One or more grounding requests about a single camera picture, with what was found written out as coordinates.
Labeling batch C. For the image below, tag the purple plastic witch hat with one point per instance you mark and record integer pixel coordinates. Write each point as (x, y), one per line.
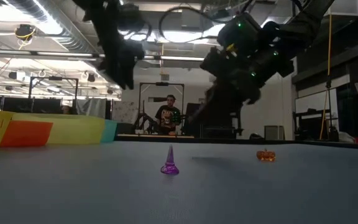
(169, 169)

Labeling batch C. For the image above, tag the grey metal box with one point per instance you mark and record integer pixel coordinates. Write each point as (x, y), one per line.
(273, 132)

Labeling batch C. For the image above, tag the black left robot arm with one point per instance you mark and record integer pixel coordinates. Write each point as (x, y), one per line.
(98, 15)

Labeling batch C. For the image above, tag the orange plastic pumpkin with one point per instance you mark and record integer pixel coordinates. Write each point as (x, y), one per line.
(266, 155)

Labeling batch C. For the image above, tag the black table frame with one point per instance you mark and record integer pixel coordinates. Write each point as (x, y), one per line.
(291, 141)

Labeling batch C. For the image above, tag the blue table mat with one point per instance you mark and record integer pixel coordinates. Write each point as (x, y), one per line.
(179, 199)

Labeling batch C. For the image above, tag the black dome object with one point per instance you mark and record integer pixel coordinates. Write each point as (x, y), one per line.
(256, 136)

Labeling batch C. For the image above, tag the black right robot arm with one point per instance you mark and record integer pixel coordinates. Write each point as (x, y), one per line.
(309, 18)

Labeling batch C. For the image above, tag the white hanging panel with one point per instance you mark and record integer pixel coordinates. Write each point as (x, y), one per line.
(348, 7)

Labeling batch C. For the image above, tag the whiteboard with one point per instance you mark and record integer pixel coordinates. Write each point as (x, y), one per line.
(315, 101)

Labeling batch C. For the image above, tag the person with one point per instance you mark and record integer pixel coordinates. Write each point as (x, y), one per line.
(168, 116)

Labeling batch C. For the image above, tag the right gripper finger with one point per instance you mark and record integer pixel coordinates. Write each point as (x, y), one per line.
(222, 99)
(219, 87)

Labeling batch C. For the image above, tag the long ceiling light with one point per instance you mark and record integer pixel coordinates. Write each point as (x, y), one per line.
(182, 58)

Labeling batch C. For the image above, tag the black equipment rack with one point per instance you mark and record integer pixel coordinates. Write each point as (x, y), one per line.
(222, 130)

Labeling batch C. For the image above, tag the lime green plastic bin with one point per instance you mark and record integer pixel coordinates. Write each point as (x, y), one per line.
(73, 130)

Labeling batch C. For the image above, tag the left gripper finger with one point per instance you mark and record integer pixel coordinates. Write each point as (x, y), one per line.
(128, 76)
(117, 74)

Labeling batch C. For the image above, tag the teal plastic bin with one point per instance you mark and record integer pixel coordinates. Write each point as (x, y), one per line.
(109, 132)

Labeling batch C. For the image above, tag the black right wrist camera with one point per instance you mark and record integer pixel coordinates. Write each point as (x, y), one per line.
(213, 62)

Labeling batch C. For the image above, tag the black background rig frame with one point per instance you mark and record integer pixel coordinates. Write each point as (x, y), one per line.
(162, 84)
(54, 78)

